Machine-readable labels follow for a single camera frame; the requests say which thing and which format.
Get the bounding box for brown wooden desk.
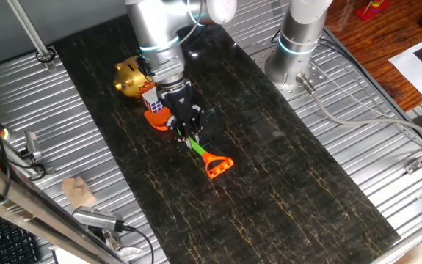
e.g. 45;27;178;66
324;0;422;113

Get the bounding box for crumpled white tissue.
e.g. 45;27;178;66
117;246;144;262

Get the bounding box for printed marker paper sheet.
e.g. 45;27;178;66
388;35;422;98

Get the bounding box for black camera cable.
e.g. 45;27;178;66
122;224;156;264

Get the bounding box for wooden interlocking block puzzle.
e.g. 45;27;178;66
61;175;97;209

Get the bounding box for red ring stacking toy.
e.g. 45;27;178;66
354;0;391;22

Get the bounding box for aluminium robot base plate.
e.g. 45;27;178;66
249;40;329;102

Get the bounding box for aluminium frame bar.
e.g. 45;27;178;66
0;152;127;264

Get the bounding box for golden piggy bank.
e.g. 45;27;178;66
113;55;156;99

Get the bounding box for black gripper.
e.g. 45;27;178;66
158;82;206;147

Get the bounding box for orange toy shovel green handle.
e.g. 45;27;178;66
143;106;235;180

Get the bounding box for silver depth camera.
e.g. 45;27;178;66
71;205;126;232
24;130;43;161

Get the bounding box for black marble pattern mat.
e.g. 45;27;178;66
53;12;401;264

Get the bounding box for thick grey robot cable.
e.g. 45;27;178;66
295;72;422;146

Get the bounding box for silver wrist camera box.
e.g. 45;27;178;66
148;60;186;84

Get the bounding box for metal camera stand pole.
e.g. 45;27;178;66
7;0;57;70

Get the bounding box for black computer keyboard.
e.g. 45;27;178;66
0;212;42;264

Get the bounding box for white faced puzzle cube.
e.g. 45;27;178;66
140;87;164;114

